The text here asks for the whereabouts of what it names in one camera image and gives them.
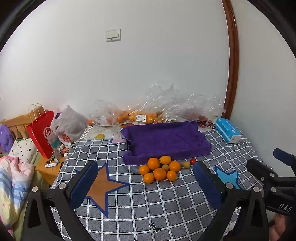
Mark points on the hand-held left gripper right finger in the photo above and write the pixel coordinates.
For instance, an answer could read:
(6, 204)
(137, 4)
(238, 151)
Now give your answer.
(208, 185)

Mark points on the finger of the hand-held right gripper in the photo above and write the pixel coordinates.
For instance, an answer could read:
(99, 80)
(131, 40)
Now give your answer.
(259, 169)
(285, 157)

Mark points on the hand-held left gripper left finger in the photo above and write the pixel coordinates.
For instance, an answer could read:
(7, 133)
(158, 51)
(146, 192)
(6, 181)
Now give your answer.
(81, 185)

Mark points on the red cherry tomato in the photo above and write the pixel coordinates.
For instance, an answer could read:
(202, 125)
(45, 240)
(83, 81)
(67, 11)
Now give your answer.
(192, 161)

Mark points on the yellow cherry tomato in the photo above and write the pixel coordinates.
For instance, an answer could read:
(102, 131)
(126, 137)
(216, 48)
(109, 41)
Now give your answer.
(186, 164)
(165, 167)

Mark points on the pile of oranges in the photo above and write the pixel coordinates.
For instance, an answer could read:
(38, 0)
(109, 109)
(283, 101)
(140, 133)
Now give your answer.
(160, 174)

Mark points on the person's right hand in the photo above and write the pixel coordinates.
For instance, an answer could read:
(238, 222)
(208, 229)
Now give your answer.
(283, 224)

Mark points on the small white tube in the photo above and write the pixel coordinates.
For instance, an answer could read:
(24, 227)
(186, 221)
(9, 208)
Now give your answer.
(50, 164)

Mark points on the wooden nightstand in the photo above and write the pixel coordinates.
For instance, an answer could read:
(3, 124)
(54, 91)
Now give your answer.
(46, 172)

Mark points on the grey checked blanket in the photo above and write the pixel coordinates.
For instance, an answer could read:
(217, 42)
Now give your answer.
(161, 204)

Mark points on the blue tissue pack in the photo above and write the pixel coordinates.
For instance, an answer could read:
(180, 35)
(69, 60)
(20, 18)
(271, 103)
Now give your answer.
(227, 129)

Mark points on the teal white carton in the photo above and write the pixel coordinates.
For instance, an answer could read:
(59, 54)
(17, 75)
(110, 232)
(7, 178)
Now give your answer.
(54, 140)

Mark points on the fruit print cardboard box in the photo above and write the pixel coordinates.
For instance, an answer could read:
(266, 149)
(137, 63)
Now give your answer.
(99, 133)

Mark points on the purple towel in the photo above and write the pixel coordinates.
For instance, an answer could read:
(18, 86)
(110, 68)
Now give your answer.
(166, 141)

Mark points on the white plastic bag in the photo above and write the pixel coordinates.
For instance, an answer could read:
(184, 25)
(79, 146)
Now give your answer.
(69, 122)

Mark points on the red paper bag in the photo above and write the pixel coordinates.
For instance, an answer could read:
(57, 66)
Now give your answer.
(39, 134)

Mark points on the pastel striped quilt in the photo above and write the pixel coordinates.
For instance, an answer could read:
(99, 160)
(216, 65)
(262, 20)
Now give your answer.
(13, 185)

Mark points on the white patterned pillow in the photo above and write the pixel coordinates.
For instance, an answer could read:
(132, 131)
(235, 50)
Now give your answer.
(23, 149)

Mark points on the clear bag of golden berries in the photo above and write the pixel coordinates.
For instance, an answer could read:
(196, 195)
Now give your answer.
(168, 118)

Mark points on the clear bag of tangerines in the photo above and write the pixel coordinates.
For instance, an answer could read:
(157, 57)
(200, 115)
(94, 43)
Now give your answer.
(120, 117)

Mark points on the purple plush toy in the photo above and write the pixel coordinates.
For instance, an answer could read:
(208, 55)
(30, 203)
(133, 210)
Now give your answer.
(5, 139)

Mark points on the clear bag of small oranges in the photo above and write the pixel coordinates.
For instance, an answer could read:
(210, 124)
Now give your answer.
(150, 117)

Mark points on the wooden headboard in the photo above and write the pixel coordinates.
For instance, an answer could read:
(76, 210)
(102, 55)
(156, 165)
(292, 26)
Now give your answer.
(16, 122)

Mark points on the brown wooden door frame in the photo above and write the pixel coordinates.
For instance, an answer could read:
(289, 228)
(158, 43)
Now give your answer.
(233, 58)

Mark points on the white light switch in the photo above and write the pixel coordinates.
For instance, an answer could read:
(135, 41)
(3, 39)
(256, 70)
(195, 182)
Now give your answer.
(113, 34)

